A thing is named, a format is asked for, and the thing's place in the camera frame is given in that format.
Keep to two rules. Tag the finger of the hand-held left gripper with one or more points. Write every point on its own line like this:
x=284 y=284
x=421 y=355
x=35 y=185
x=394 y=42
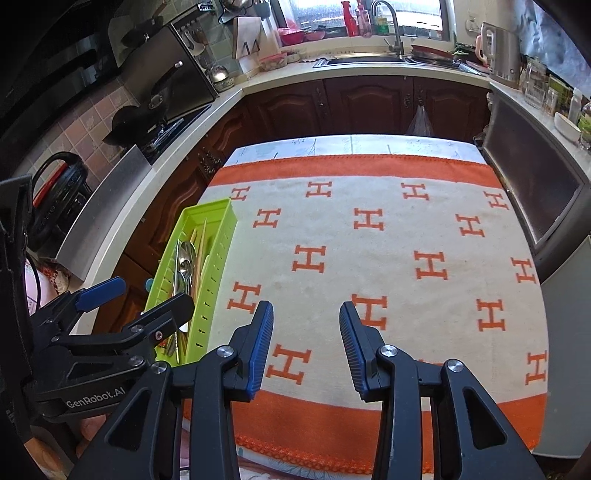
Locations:
x=171 y=309
x=99 y=293

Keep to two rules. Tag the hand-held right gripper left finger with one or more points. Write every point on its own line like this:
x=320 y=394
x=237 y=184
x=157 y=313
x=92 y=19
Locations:
x=261 y=350

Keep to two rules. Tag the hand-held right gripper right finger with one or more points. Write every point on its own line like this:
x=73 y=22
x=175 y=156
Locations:
x=355 y=350

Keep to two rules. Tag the pile of chopsticks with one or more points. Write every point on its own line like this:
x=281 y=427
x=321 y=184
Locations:
x=202 y=258

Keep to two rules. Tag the green plastic utensil tray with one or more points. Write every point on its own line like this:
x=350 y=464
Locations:
x=221 y=240

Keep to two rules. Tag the hanging kitchen utensils rack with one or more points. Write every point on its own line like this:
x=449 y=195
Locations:
x=235 y=7

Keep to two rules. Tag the person's left hand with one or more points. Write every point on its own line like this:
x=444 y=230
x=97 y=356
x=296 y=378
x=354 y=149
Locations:
x=92 y=429

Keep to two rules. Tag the blue round knob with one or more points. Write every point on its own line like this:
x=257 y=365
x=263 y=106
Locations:
x=149 y=285

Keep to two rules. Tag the pink cloth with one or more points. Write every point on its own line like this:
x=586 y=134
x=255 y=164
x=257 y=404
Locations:
x=46 y=281

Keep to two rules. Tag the orange white printed blanket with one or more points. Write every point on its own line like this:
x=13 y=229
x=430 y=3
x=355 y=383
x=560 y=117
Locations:
x=369 y=258

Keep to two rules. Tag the black red pressure cooker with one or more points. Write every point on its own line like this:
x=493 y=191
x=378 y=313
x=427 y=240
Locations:
x=60 y=198

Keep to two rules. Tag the black gas stove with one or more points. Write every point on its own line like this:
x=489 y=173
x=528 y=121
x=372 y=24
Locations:
x=175 y=131

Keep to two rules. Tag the grey refrigerator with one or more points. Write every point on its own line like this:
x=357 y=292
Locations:
x=568 y=346

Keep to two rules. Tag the hanging plastic bag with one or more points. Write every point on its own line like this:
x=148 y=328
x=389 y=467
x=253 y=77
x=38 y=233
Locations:
x=419 y=122

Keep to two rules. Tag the small steel kettle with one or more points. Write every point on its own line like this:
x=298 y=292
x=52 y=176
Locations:
x=219 y=74

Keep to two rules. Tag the brown wooden cabinets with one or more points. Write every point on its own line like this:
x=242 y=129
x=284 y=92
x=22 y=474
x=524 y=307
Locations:
x=360 y=101

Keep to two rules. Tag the stainless steel cabinet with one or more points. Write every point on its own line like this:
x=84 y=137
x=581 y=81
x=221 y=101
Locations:
x=531 y=161

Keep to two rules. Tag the pink lidded bowl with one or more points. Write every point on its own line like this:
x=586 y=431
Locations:
x=272 y=62

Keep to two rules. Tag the pale cutting board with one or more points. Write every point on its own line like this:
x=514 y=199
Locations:
x=249 y=32

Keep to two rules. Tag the steel sink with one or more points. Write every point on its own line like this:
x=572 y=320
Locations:
x=360 y=60

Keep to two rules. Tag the white bowl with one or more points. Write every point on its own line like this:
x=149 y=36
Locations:
x=567 y=127

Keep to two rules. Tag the red frying pan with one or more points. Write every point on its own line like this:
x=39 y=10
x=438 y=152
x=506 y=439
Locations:
x=431 y=50

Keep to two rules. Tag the pink basin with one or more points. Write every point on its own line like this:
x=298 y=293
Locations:
x=314 y=34

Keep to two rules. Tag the steel faucet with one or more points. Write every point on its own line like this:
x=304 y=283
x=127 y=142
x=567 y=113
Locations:
x=397 y=41

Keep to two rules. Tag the glass jar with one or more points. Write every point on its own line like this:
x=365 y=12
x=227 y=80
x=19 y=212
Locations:
x=534 y=85

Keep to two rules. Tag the green-label plastic bottle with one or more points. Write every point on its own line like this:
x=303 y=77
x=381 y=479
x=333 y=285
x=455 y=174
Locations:
x=586 y=124

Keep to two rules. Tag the green soap bottle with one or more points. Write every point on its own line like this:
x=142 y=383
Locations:
x=381 y=25

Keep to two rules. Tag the white bottle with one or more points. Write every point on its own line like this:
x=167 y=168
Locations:
x=576 y=108

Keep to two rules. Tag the pink bottle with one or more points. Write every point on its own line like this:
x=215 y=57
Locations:
x=364 y=23

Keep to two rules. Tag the steel electric kettle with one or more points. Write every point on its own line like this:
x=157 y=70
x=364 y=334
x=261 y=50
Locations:
x=503 y=57

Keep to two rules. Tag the red spray bottle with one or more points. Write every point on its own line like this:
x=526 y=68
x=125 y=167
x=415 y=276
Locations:
x=350 y=21

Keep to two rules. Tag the window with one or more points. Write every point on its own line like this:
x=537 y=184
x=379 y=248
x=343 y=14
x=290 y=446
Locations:
x=323 y=11

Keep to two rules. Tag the black wall cabinet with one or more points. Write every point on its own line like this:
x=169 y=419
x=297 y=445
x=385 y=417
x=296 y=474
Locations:
x=55 y=69

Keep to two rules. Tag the shiny plastic wall sheet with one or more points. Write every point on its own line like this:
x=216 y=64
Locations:
x=554 y=37

